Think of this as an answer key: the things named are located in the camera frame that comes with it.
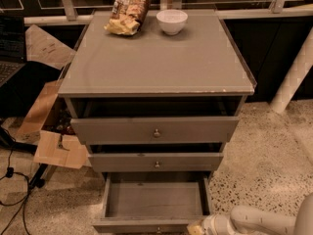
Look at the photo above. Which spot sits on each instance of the yellowish padded gripper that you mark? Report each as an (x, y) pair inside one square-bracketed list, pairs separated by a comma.
[(213, 225)]

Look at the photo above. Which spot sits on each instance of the grey bottom drawer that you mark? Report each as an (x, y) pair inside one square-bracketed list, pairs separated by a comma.
[(153, 202)]

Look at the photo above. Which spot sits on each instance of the grey drawer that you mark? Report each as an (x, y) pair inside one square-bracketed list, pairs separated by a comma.
[(153, 202), (155, 162), (153, 130)]

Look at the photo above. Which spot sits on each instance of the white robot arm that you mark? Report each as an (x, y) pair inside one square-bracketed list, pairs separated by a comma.
[(244, 220)]

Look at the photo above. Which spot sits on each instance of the grey middle drawer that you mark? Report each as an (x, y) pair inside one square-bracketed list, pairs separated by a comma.
[(155, 162)]

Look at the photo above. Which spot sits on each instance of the grey three-drawer cabinet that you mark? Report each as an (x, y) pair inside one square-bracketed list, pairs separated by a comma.
[(195, 73)]

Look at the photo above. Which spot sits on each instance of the grey top drawer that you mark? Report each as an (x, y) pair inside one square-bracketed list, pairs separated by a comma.
[(153, 130)]

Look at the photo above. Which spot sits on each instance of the open cardboard box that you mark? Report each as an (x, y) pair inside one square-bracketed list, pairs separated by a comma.
[(57, 145)]

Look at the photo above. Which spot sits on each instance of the white diagonal pole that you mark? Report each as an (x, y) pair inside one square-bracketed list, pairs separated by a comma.
[(300, 67)]

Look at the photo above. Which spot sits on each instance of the white ceramic bowl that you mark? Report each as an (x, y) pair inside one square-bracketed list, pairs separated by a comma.
[(171, 21)]

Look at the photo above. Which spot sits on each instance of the brown chip bag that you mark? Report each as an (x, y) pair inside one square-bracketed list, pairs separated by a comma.
[(127, 16)]

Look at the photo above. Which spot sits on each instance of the black laptop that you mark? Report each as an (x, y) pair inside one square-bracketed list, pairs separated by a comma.
[(12, 46)]

